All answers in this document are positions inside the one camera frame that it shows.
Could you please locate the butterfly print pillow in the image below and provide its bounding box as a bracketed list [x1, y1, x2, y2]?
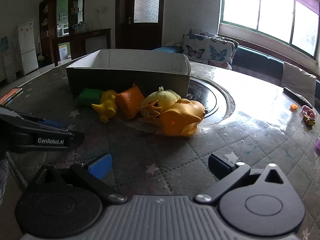
[189, 28, 240, 46]
[181, 33, 237, 70]

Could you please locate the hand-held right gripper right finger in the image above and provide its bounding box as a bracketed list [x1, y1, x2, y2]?
[194, 153, 289, 204]

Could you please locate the orange plastic toy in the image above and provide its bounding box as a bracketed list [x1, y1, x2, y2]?
[115, 83, 146, 119]

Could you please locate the grey sofa cushion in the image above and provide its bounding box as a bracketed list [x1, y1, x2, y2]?
[281, 61, 317, 105]

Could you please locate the green toy block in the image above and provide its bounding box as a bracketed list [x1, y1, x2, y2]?
[75, 88, 104, 106]

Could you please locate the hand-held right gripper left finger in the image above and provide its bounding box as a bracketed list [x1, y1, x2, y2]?
[35, 153, 127, 204]

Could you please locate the blue sofa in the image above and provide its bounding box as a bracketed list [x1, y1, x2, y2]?
[152, 44, 320, 90]

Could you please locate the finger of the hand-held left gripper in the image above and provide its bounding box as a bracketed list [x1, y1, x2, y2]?
[19, 114, 73, 133]
[10, 129, 85, 153]

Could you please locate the cardboard box with white inside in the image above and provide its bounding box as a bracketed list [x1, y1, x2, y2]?
[65, 49, 192, 98]

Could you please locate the pale yellow plush toy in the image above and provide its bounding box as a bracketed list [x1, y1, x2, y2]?
[141, 87, 182, 113]

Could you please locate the white refrigerator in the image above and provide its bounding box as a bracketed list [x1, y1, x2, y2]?
[17, 21, 39, 76]

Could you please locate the orange rubber chicken toy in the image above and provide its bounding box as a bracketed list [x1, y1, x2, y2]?
[137, 99, 207, 137]

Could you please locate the small pink toy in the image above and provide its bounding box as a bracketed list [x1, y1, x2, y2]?
[301, 105, 316, 118]

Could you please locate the large window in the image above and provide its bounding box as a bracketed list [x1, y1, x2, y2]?
[218, 0, 320, 59]

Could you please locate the dark door with frosted glass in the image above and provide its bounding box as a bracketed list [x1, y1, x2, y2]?
[116, 0, 166, 50]

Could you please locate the black remote control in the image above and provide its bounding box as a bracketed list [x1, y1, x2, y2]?
[283, 87, 313, 107]

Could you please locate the grey quilted star desktop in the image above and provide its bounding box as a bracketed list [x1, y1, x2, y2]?
[0, 55, 320, 240]

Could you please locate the dark wooden display cabinet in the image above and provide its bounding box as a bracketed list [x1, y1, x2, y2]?
[39, 0, 87, 67]

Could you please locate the round black induction plate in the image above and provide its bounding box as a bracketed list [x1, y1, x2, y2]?
[187, 77, 236, 126]

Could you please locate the smartphone with orange case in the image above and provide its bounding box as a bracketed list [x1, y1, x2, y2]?
[0, 87, 23, 105]

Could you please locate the dark wooden sideboard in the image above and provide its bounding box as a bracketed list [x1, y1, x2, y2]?
[49, 28, 112, 66]

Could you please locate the yellow rubber duck toy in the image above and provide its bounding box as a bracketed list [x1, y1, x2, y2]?
[91, 90, 118, 123]

